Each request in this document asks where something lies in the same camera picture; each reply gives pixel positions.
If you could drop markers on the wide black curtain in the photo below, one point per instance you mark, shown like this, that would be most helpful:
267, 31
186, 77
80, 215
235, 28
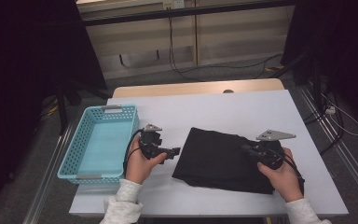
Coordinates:
18, 62

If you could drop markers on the person's right hand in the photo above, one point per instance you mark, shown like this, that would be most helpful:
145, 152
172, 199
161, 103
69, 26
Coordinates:
284, 183

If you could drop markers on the beige wooden cabinet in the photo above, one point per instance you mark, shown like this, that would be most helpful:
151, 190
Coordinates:
230, 37

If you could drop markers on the black horizontal bar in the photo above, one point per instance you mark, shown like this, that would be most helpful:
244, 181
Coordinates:
183, 12

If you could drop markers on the narrow black curtain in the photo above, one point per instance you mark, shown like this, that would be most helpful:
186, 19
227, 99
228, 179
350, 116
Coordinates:
348, 46

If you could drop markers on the white power plug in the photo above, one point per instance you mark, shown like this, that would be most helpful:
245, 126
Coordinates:
330, 110

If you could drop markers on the black pants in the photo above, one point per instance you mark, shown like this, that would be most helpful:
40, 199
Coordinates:
214, 158

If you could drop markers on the wooden table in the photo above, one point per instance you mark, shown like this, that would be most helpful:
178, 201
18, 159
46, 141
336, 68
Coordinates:
136, 90

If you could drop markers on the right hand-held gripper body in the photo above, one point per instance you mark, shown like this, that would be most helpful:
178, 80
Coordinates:
275, 135

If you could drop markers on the aluminium floor rail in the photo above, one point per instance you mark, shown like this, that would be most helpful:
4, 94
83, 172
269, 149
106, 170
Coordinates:
348, 158
48, 177

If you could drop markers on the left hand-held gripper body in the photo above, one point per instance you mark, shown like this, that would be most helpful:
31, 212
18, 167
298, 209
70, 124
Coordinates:
150, 141

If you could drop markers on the light blue plastic basket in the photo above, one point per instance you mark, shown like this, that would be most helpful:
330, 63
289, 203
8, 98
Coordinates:
102, 146

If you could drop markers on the black metal stand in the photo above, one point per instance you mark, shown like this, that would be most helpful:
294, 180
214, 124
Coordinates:
62, 112
315, 81

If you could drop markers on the person's left hand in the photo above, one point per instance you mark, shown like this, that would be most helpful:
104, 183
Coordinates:
138, 169

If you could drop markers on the white table cover sheet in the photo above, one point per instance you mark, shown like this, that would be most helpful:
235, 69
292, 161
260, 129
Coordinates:
292, 105

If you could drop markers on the white wall socket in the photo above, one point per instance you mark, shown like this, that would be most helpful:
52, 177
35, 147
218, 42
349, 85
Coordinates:
174, 4

